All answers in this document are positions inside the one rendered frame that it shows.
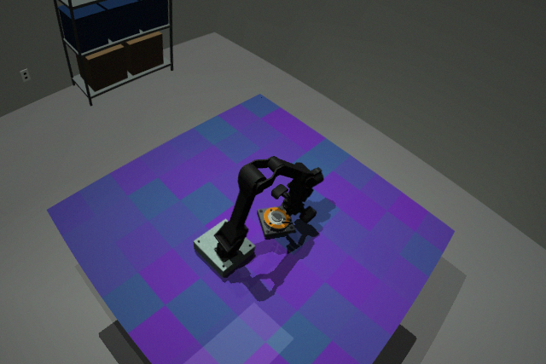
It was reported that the orange round plate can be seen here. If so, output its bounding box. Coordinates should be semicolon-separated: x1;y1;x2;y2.
264;208;291;230

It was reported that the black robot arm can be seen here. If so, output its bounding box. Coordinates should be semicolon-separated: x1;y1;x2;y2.
214;156;323;262

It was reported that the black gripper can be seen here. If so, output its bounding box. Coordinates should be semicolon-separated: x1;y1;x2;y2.
271;184;317;223

